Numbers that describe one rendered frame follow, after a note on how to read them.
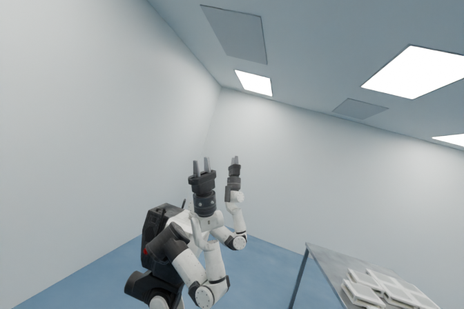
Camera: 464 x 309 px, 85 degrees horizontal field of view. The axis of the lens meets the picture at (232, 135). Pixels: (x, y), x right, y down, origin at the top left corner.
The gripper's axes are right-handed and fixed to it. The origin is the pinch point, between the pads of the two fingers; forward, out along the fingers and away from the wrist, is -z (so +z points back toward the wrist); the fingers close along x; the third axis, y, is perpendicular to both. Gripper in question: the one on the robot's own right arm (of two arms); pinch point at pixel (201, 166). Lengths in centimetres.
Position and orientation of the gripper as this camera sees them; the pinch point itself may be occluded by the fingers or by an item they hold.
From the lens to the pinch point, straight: 96.7
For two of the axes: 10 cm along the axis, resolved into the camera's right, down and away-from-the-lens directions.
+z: 0.6, 9.8, 1.9
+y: 7.3, 0.8, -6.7
